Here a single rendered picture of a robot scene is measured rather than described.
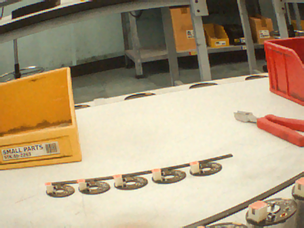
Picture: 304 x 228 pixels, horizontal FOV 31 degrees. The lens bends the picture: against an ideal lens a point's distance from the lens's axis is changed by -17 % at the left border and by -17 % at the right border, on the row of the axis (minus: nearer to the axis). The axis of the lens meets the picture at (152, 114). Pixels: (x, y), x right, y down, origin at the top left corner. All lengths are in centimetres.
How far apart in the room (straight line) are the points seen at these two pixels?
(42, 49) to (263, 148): 420
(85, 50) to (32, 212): 427
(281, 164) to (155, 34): 432
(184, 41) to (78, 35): 83
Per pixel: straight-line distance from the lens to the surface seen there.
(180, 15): 434
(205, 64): 270
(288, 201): 24
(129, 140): 56
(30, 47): 464
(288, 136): 50
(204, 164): 47
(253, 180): 43
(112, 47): 470
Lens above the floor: 92
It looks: 16 degrees down
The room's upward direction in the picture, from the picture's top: 8 degrees counter-clockwise
